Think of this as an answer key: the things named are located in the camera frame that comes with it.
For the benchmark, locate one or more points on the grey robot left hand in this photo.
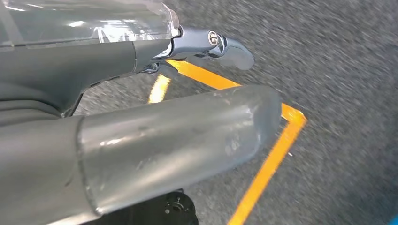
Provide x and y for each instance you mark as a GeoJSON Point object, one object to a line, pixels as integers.
{"type": "Point", "coordinates": [155, 149]}

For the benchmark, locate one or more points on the yellow floor tape square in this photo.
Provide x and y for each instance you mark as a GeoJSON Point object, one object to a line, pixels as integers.
{"type": "Point", "coordinates": [270, 161]}

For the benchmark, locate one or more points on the black robot left foot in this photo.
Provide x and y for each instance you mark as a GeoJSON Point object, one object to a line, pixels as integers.
{"type": "Point", "coordinates": [174, 208]}

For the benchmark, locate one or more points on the robot left arm ribbed sleeve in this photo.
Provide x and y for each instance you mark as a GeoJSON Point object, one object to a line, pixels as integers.
{"type": "Point", "coordinates": [25, 105]}

